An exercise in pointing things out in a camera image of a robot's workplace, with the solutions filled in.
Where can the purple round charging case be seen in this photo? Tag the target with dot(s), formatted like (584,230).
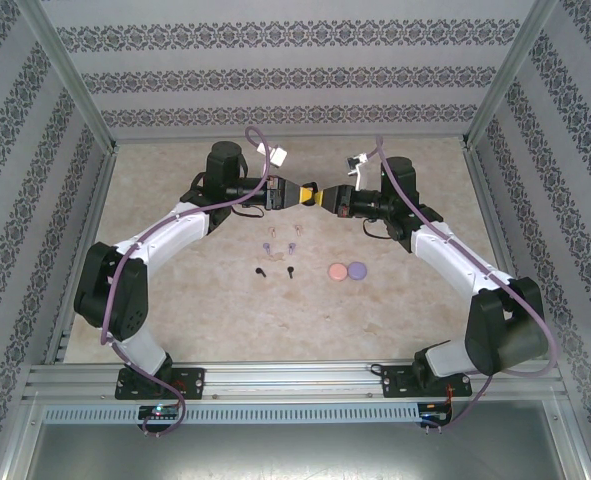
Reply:
(357,270)

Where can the aluminium table side rail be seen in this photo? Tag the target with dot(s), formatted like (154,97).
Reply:
(490,200)
(97,200)

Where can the purple earbud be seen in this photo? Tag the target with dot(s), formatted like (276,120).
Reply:
(266,246)
(291,247)

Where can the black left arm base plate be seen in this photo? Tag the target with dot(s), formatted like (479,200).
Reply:
(190,380)

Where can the pink round charging case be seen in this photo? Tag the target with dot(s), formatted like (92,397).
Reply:
(337,271)

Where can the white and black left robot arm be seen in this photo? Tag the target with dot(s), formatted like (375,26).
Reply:
(170,241)

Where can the aluminium frame post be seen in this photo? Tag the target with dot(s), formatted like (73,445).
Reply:
(505,75)
(71,75)

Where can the black earbud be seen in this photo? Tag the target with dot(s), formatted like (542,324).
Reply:
(290,271)
(259,271)

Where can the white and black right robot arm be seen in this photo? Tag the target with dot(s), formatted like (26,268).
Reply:
(450,265)

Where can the grey metal panel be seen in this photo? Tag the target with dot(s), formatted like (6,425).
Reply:
(295,455)

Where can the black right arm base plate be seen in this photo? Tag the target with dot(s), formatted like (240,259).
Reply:
(395,382)

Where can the aluminium mounting rail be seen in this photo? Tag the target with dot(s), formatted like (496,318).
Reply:
(285,382)

